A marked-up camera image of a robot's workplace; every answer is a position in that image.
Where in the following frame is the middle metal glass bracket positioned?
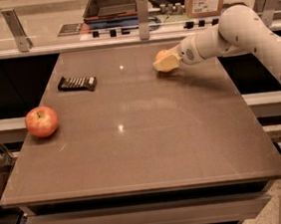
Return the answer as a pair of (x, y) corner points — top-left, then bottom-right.
(136, 0), (150, 41)

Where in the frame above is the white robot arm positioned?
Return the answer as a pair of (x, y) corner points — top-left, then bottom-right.
(153, 5), (281, 224)

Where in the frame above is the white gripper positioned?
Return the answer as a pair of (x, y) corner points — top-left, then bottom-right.
(153, 34), (204, 73)

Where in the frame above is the red apple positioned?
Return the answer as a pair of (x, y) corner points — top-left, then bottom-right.
(24, 106), (59, 137)

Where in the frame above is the left metal glass bracket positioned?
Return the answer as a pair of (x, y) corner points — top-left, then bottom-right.
(2, 8), (33, 53)

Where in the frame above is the black chocolate bar wrapper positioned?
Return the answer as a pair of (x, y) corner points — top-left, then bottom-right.
(58, 76), (98, 92)

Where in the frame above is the orange fruit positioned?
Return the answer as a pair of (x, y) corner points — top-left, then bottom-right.
(155, 50), (170, 61)

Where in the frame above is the open dark tray bin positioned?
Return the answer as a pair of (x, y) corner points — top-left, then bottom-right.
(83, 0), (138, 22)

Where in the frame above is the glass barrier panel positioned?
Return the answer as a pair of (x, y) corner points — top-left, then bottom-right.
(0, 0), (281, 53)

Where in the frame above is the table drawer front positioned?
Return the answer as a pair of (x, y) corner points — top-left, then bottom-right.
(28, 192), (271, 224)

